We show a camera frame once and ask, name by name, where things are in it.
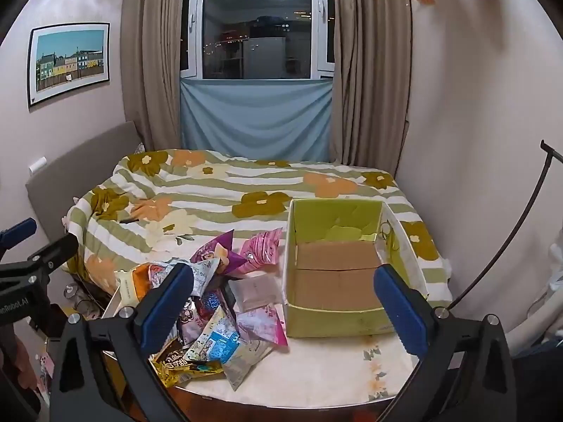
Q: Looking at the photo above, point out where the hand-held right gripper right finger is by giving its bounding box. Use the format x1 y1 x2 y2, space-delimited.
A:
373 264 517 422

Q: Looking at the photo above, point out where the grey bed headboard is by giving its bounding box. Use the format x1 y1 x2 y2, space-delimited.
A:
25 121 152 247

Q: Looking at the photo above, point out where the person's left hand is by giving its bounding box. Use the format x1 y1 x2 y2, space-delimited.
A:
0 332 33 376

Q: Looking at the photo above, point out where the purple chip bag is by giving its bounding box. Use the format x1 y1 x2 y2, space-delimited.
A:
115 228 289 391

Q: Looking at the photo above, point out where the green cardboard box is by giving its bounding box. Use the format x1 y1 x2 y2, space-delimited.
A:
281 198 429 339

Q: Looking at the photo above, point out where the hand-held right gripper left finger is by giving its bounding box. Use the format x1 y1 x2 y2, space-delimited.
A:
50 263 196 422

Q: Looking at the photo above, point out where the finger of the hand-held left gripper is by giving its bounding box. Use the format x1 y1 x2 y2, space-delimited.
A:
0 217 38 251
26 233 80 274

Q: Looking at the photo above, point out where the black curved rod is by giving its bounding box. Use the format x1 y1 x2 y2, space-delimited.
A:
449 140 563 313

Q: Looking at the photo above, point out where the framed wall poster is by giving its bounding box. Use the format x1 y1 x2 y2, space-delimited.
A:
27 22 110 110

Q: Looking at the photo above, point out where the white curved panel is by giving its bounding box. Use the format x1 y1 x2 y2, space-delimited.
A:
101 288 123 319

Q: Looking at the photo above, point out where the blue cloth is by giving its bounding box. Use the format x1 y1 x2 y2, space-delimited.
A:
179 77 334 163

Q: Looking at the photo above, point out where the beige curtain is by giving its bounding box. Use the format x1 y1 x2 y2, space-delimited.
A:
332 0 414 177
121 0 205 152

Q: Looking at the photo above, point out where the floral striped blanket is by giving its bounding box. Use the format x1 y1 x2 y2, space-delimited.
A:
62 148 454 313

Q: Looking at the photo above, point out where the beige orange bread packet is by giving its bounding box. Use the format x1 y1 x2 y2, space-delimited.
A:
115 263 170 309

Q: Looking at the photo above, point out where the window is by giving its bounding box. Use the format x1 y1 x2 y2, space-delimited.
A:
180 0 337 81

